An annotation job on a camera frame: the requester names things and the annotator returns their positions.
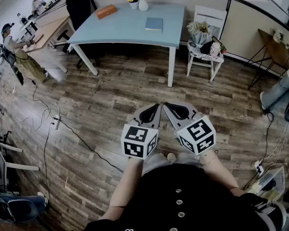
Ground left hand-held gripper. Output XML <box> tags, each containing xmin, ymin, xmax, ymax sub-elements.
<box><xmin>121</xmin><ymin>103</ymin><xmax>163</xmax><ymax>160</ymax></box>

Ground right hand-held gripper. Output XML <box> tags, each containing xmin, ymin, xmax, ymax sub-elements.
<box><xmin>161</xmin><ymin>102</ymin><xmax>217</xmax><ymax>156</ymax></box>

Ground blue notebook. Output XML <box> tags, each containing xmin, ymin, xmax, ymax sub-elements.
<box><xmin>145</xmin><ymin>17</ymin><xmax>164</xmax><ymax>33</ymax></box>

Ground person's right forearm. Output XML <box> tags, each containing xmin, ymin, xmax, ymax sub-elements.
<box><xmin>198</xmin><ymin>150</ymin><xmax>245</xmax><ymax>197</ymax></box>

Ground person's left forearm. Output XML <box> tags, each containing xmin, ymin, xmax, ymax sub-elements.
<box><xmin>100</xmin><ymin>156</ymin><xmax>145</xmax><ymax>221</ymax></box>

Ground person's grey jeans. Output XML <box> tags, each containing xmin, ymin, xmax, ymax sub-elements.
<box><xmin>142</xmin><ymin>153</ymin><xmax>203</xmax><ymax>177</ymax></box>

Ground black white floral cushion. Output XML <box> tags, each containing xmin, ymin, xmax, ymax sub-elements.
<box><xmin>187</xmin><ymin>40</ymin><xmax>224</xmax><ymax>62</ymax></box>

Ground black bag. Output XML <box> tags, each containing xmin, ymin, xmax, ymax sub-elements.
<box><xmin>199</xmin><ymin>42</ymin><xmax>214</xmax><ymax>56</ymax></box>

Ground pink flower bunch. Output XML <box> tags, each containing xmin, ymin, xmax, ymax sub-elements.
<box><xmin>210</xmin><ymin>41</ymin><xmax>228</xmax><ymax>57</ymax></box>

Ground black buttoned shirt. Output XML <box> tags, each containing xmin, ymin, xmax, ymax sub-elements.
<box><xmin>83</xmin><ymin>164</ymin><xmax>284</xmax><ymax>231</ymax></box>

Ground white wooden chair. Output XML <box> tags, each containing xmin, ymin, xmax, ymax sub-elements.
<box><xmin>186</xmin><ymin>4</ymin><xmax>228</xmax><ymax>82</ymax></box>

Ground clear plastic bin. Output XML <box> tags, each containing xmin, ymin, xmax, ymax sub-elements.
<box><xmin>247</xmin><ymin>166</ymin><xmax>286</xmax><ymax>202</ymax></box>

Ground orange leather box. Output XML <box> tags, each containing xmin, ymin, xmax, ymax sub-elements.
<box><xmin>95</xmin><ymin>4</ymin><xmax>118</xmax><ymax>20</ymax></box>

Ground wooden side table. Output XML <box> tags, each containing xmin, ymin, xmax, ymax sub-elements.
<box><xmin>247</xmin><ymin>28</ymin><xmax>289</xmax><ymax>90</ymax></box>

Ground small white flower arrangement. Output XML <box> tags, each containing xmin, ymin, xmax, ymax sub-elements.
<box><xmin>272</xmin><ymin>29</ymin><xmax>285</xmax><ymax>44</ymax></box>

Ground light wooden desk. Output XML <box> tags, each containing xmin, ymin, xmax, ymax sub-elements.
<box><xmin>23</xmin><ymin>15</ymin><xmax>72</xmax><ymax>73</ymax></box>

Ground black office chair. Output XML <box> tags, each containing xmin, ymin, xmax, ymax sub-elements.
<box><xmin>56</xmin><ymin>0</ymin><xmax>106</xmax><ymax>69</ymax></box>

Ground gold bangle bracelet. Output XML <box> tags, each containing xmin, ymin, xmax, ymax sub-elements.
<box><xmin>199</xmin><ymin>150</ymin><xmax>219</xmax><ymax>167</ymax></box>

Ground black power cable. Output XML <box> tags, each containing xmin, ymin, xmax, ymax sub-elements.
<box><xmin>59</xmin><ymin>120</ymin><xmax>125</xmax><ymax>173</ymax></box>

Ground white frame table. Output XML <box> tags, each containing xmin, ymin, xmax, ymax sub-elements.
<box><xmin>0</xmin><ymin>138</ymin><xmax>40</xmax><ymax>192</ymax></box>

